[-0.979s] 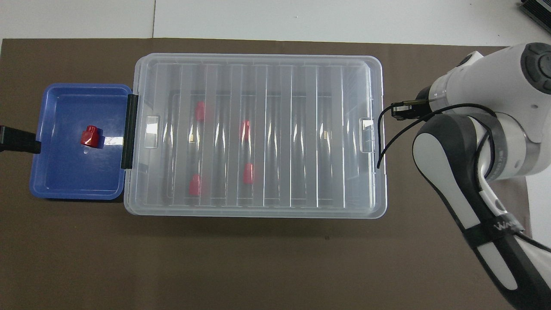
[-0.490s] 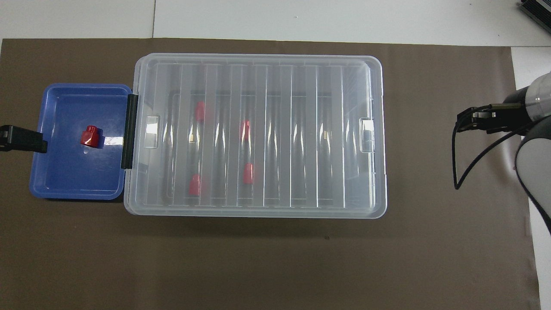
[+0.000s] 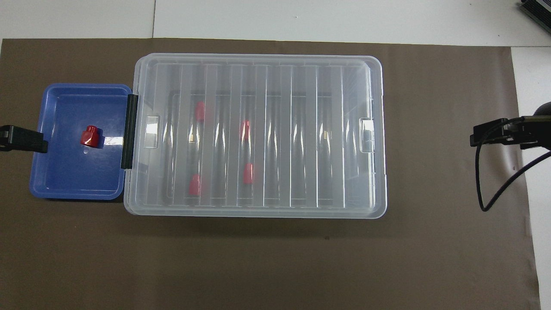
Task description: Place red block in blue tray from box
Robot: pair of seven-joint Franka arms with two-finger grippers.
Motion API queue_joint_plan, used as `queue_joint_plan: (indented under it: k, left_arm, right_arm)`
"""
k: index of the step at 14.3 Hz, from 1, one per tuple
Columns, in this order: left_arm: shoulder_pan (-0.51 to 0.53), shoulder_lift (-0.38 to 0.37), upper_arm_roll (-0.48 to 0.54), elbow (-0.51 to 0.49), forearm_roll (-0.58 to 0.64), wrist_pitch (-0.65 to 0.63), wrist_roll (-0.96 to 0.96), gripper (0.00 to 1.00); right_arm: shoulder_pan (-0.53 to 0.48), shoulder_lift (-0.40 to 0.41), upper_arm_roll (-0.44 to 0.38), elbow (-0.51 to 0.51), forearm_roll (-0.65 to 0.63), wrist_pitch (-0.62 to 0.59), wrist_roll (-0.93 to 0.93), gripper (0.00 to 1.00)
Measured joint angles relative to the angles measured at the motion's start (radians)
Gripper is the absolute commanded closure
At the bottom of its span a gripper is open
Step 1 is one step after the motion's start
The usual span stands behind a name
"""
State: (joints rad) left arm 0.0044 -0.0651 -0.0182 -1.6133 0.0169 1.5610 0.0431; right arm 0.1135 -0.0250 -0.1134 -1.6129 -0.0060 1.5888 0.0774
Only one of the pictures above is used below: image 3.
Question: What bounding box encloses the clear plastic storage box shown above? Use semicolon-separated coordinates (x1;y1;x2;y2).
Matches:
125;54;387;219

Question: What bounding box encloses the black stand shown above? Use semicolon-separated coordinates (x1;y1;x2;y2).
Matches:
518;0;551;23

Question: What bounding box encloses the red bottle cap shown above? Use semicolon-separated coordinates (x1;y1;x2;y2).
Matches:
80;125;100;147

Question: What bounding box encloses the clear plastic lidded box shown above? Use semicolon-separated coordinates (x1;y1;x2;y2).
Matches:
124;53;388;220

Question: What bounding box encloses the blue plastic tray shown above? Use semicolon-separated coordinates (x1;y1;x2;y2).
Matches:
29;83;133;201

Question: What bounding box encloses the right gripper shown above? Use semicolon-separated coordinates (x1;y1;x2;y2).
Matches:
519;102;551;151

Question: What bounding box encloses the black cable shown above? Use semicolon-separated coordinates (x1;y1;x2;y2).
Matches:
475;116;551;212

